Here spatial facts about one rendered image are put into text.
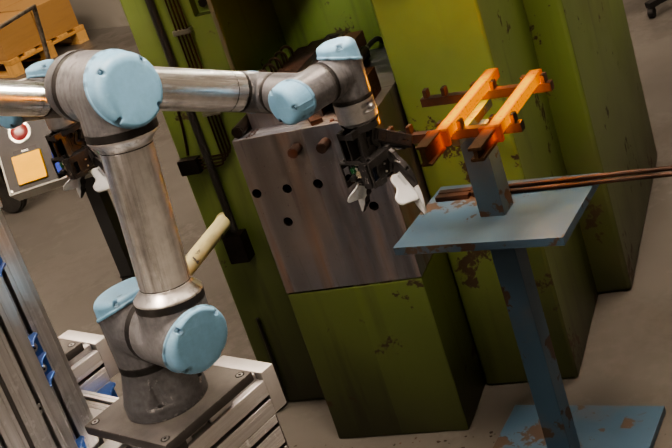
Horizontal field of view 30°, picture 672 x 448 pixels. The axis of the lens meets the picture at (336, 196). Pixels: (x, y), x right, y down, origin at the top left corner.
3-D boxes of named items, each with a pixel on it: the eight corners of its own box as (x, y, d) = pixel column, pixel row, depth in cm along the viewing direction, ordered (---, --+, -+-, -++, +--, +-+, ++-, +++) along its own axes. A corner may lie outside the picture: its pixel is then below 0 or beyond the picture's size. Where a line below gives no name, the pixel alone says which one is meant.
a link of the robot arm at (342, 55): (302, 52, 223) (335, 33, 228) (320, 108, 227) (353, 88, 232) (330, 52, 217) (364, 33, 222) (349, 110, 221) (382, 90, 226)
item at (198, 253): (171, 311, 311) (163, 292, 309) (153, 313, 313) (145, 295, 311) (236, 228, 348) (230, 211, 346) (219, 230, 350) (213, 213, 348)
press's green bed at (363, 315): (469, 430, 331) (421, 278, 314) (338, 439, 346) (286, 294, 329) (508, 318, 378) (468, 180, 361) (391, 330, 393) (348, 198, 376)
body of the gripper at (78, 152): (58, 181, 292) (39, 134, 287) (85, 164, 297) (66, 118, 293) (78, 182, 287) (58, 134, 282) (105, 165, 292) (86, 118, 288)
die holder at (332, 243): (421, 277, 314) (371, 116, 298) (286, 294, 329) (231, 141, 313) (468, 179, 361) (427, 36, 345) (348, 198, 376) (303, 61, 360)
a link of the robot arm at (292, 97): (262, 126, 223) (306, 100, 229) (302, 129, 215) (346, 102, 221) (248, 86, 220) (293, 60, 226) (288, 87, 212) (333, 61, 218)
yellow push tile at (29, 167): (47, 176, 311) (39, 147, 312) (18, 185, 311) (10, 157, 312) (49, 177, 313) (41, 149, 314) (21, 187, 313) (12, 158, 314)
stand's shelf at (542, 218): (565, 245, 260) (562, 237, 260) (395, 255, 281) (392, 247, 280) (602, 180, 284) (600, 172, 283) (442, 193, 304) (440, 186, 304)
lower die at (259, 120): (323, 116, 308) (313, 84, 305) (252, 129, 316) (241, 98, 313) (370, 56, 344) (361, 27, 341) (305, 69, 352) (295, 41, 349)
